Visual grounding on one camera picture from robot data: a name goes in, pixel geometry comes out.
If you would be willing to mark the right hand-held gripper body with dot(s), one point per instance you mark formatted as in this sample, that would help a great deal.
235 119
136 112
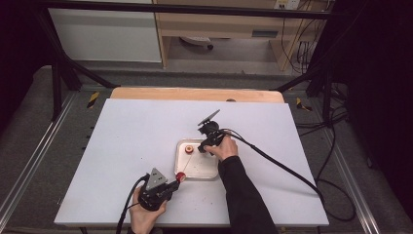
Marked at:
212 133

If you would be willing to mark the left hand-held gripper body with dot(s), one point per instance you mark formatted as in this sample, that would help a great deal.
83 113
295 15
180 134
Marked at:
152 195

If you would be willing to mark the red candied hawthorn ball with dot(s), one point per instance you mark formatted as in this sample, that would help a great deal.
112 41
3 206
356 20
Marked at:
189 149
180 176

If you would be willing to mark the white square tray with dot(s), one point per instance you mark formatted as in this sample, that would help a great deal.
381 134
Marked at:
201 165

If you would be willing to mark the thin wooden skewer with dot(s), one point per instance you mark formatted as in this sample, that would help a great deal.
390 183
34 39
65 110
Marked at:
187 164

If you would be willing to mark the person's right hand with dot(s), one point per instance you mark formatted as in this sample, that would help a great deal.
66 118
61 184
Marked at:
225 149

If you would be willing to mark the person's left hand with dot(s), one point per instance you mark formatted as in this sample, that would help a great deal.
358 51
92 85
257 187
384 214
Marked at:
144 217

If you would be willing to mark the wooden table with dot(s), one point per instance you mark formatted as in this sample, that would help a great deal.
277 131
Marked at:
195 95

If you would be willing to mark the white table board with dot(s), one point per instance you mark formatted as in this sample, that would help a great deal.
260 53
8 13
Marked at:
130 136

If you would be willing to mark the office chair base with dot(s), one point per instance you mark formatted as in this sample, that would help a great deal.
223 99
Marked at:
198 41

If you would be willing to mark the wooden desk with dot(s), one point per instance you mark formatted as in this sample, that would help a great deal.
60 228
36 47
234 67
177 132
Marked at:
227 24

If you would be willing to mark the white cabinet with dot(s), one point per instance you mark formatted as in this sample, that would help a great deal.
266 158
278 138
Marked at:
104 35

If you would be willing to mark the white power strip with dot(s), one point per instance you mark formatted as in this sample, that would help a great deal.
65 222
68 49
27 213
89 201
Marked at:
287 4

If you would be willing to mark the aluminium floor rail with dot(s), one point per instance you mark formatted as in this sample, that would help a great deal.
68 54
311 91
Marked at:
35 152
352 182

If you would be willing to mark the black metal frame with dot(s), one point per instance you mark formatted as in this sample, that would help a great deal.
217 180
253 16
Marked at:
195 9

